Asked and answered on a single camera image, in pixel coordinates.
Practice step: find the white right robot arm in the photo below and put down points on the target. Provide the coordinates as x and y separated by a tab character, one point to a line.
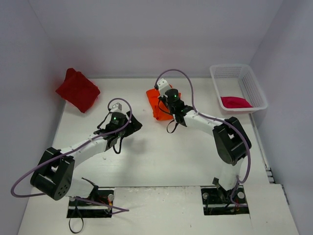
229	145

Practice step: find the magenta t shirt in basket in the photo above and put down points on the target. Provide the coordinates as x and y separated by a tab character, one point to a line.
232	102

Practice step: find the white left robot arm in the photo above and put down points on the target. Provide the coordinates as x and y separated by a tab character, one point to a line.
56	180

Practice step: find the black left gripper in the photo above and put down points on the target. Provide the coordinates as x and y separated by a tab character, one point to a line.
133	125

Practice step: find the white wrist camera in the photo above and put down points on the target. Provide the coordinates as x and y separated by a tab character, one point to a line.
162	86
116	108

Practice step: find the folded dark red t shirt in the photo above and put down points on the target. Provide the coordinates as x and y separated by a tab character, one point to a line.
78	90

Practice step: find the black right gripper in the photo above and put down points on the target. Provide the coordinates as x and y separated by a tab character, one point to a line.
162	100

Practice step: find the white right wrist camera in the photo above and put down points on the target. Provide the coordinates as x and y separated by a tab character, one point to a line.
162	86

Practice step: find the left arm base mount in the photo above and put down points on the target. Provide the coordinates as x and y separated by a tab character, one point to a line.
82	209

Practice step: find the white plastic basket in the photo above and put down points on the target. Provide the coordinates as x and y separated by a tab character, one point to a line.
238	80

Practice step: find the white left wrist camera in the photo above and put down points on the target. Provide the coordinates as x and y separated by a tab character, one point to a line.
116	108

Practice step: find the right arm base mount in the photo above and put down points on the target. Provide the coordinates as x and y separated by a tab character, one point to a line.
217	201

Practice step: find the orange t shirt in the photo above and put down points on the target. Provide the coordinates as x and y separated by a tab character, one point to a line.
160	112

